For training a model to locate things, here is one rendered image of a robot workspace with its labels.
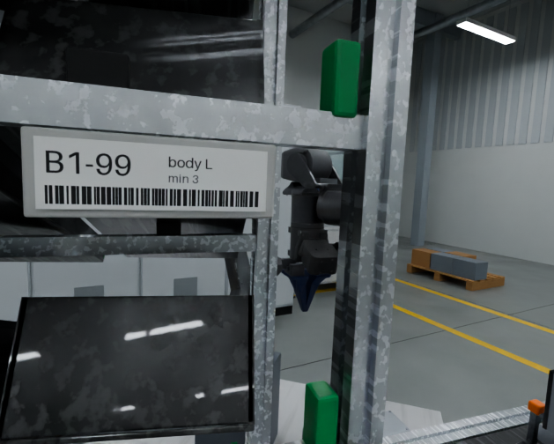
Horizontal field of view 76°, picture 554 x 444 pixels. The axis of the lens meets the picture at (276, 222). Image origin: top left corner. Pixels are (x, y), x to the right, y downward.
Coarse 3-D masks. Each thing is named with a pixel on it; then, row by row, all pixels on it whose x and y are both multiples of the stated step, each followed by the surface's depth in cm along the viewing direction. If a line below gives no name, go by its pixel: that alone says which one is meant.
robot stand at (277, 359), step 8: (280, 352) 81; (280, 360) 81; (272, 384) 76; (272, 392) 76; (272, 400) 77; (272, 408) 77; (272, 416) 78; (272, 424) 78; (272, 432) 79; (200, 440) 73; (208, 440) 72; (216, 440) 72; (224, 440) 71; (232, 440) 71; (240, 440) 70; (272, 440) 79
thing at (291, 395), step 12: (288, 384) 104; (300, 384) 104; (288, 396) 98; (300, 396) 98; (288, 408) 93; (300, 408) 93; (396, 408) 95; (408, 408) 95; (420, 408) 95; (288, 420) 88; (300, 420) 88; (408, 420) 90; (420, 420) 90; (432, 420) 90; (288, 432) 84; (300, 432) 84
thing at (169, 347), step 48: (48, 336) 20; (96, 336) 20; (144, 336) 20; (192, 336) 21; (240, 336) 21; (48, 384) 19; (96, 384) 19; (144, 384) 20; (192, 384) 20; (240, 384) 20; (0, 432) 18; (48, 432) 18; (96, 432) 18; (144, 432) 19; (192, 432) 19; (240, 432) 20
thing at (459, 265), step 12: (420, 252) 603; (432, 252) 592; (444, 252) 600; (456, 252) 601; (408, 264) 619; (420, 264) 603; (432, 264) 581; (444, 264) 563; (456, 264) 545; (468, 264) 528; (480, 264) 521; (444, 276) 570; (456, 276) 544; (468, 276) 528; (480, 276) 524; (492, 276) 560; (468, 288) 522; (480, 288) 526
